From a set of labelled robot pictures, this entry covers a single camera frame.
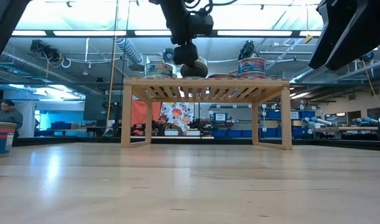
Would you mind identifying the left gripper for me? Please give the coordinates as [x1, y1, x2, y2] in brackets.
[160, 0, 199, 68]

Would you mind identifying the silver lid green label can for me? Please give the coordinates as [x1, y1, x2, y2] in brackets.
[180, 55, 209, 78]
[144, 62, 175, 78]

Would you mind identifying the wooden slatted shelf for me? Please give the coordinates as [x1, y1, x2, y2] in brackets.
[121, 77, 292, 151]

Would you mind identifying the floral print poster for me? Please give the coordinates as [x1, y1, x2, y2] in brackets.
[160, 102, 195, 132]

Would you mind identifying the white blue cylinder device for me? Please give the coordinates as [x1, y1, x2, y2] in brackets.
[303, 116, 333, 127]

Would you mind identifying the orange red partition panel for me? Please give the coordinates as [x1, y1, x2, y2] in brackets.
[131, 100, 162, 125]

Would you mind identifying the wooden workbench top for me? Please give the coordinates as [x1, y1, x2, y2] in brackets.
[313, 126, 379, 133]

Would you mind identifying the person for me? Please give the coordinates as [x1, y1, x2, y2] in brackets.
[0, 99, 24, 138]
[154, 114, 183, 137]

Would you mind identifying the dark grey monitor panel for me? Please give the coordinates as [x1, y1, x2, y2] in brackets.
[83, 93, 124, 121]

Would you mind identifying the white cloth partition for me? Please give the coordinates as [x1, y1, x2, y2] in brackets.
[14, 100, 35, 138]

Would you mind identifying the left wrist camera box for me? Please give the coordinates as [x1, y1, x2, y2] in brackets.
[188, 14, 215, 37]

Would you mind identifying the round black hanging camera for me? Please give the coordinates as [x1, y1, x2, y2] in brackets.
[162, 48, 175, 63]

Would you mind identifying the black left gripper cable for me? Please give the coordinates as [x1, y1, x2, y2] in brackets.
[183, 0, 240, 16]

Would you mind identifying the yellow hanging cable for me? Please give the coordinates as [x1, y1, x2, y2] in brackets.
[362, 58, 380, 116]

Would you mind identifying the ribbed silver duct hose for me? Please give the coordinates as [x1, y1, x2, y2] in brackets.
[116, 37, 144, 71]

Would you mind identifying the silver ventilation duct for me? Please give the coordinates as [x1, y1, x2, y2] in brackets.
[290, 46, 380, 83]

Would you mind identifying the yellow vertical strap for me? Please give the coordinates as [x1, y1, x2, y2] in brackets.
[105, 0, 119, 130]

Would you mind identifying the black ceiling camera rig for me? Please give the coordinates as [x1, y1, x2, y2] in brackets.
[30, 39, 60, 63]

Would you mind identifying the black aluminium table frame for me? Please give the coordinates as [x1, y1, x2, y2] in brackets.
[11, 135, 380, 152]

